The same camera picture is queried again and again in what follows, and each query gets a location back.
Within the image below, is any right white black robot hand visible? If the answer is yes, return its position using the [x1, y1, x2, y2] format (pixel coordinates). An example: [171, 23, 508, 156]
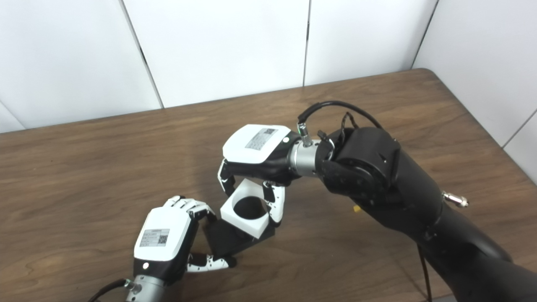
[217, 124, 302, 227]

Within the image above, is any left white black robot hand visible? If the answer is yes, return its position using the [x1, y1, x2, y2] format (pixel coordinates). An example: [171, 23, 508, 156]
[133, 195, 237, 286]

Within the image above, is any black cylinder peg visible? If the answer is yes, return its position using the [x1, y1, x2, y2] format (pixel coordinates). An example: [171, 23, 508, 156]
[204, 197, 277, 257]

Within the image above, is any white square piece with hole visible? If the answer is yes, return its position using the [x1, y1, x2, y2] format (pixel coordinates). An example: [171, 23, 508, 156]
[220, 178, 270, 240]

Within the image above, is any left thick black wrist cable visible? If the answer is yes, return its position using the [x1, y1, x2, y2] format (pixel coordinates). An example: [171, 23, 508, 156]
[88, 279, 136, 302]

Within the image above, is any right thin black wire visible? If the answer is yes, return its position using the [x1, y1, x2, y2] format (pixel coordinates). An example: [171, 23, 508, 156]
[338, 112, 360, 140]

